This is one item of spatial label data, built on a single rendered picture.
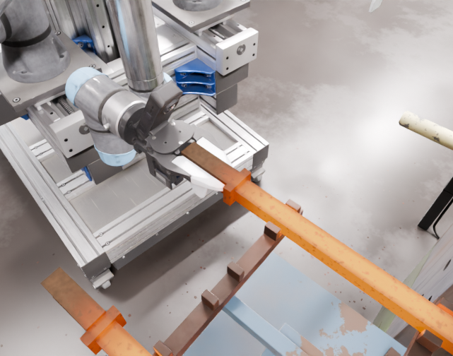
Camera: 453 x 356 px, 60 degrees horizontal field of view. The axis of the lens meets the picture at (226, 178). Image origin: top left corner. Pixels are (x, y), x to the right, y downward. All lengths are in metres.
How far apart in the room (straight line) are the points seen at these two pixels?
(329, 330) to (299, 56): 1.96
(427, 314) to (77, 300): 0.38
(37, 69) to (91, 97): 0.35
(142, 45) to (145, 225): 0.79
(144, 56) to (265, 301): 0.50
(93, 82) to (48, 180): 0.96
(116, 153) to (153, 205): 0.68
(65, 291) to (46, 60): 0.66
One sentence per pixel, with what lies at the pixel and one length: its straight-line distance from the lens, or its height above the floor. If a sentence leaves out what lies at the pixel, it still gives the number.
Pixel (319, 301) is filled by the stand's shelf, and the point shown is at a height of 0.71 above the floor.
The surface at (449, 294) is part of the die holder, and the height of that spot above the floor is 0.84.
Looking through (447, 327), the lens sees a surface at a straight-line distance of 0.51.
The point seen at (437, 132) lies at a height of 0.64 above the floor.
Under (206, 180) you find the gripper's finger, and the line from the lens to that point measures 0.55.
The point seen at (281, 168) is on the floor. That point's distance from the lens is 1.85.
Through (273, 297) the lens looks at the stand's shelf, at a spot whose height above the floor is 0.71.
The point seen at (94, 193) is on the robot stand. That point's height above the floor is 0.21.
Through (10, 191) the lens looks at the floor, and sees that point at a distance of 1.99.
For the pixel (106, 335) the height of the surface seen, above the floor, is 0.98.
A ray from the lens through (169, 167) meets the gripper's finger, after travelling 0.57.
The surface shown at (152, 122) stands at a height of 1.01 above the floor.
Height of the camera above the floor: 1.41
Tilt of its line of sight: 52 degrees down
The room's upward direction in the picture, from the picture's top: straight up
